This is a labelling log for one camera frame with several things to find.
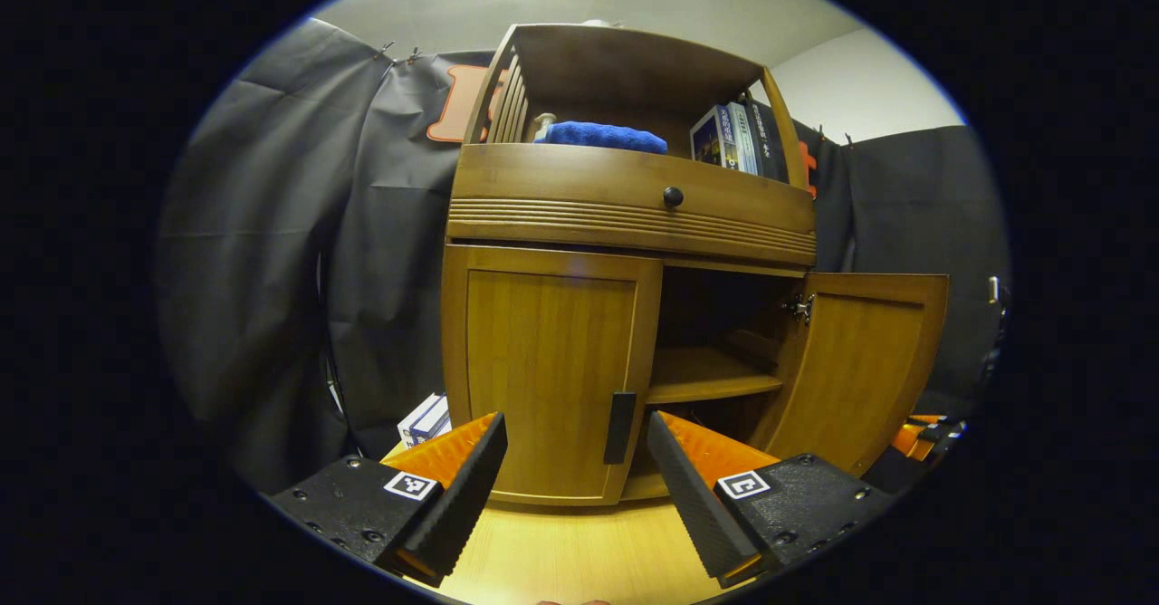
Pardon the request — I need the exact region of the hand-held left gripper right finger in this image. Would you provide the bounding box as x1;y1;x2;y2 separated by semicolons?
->
647;411;893;589

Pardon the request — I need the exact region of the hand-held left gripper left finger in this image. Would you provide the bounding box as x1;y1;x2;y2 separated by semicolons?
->
270;413;509;589

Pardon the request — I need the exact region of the wooden cabinet door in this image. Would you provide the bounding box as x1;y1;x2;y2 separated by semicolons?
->
752;272;950;479
441;244;664;506

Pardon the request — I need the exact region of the wooden double-door shoe cabinet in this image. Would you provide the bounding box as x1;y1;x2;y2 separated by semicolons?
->
441;21;950;506

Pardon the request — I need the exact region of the wooden cabinet drawer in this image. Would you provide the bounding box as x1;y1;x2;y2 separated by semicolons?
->
448;143;816;236

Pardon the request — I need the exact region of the white and blue box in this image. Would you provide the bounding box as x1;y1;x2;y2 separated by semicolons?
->
398;393;452;448

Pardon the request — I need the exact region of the wooden inner shelf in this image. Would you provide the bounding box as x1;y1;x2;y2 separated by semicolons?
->
645;346;784;405

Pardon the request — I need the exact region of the black backdrop cloth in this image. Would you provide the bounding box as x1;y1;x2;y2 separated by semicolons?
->
154;18;1011;495

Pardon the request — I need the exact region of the black book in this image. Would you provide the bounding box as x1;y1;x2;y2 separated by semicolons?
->
747;98;790;182

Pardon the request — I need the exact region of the white and blue book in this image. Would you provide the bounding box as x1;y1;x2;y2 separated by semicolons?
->
724;101;761;176

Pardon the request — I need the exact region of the book with colourful cover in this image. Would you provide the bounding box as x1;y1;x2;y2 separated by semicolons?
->
690;104;736;171

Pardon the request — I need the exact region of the blue folded towel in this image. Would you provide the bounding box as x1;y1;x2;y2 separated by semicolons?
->
534;120;669;155

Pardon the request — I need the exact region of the black door handle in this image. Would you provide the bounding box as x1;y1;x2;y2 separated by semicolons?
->
603;391;637;466

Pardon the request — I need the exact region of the thin cable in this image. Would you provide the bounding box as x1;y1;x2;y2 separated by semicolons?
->
315;247;365;459

